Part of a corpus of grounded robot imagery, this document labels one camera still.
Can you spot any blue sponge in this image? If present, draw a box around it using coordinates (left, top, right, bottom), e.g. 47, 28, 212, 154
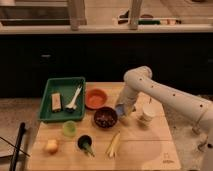
115, 104, 125, 117

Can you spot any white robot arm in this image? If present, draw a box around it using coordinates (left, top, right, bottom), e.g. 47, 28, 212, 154
115, 66, 213, 171

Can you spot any tan block in tray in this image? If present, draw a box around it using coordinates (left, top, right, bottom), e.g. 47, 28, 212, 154
51, 93, 61, 112

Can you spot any wooden post left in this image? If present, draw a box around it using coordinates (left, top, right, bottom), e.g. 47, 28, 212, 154
67, 0, 87, 31

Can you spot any dark green cup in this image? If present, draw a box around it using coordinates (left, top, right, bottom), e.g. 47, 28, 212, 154
77, 135, 94, 156

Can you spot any wooden post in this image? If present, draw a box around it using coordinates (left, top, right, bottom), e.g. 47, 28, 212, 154
129, 0, 143, 30
67, 0, 87, 31

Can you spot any white dish brush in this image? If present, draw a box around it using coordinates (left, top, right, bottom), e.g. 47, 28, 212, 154
66, 85, 82, 113

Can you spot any yellow round fruit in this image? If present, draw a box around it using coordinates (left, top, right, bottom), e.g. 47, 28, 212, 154
45, 139, 58, 154

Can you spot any light green cup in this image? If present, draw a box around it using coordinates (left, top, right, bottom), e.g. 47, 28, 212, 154
62, 121, 76, 137

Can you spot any red bowl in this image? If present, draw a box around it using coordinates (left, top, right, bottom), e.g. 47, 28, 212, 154
85, 89, 107, 109

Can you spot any black tripod stand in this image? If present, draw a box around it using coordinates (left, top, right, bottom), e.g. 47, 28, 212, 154
0, 122, 30, 171

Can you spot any white paper cup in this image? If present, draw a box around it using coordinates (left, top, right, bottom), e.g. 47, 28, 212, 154
139, 104, 156, 125

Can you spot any wooden post right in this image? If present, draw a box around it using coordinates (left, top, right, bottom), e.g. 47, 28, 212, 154
129, 0, 143, 30

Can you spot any green plastic tray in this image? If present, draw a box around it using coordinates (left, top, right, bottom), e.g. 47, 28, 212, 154
38, 77, 86, 123

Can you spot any dark brown bowl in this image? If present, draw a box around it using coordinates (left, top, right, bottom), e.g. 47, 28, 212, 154
94, 107, 118, 128

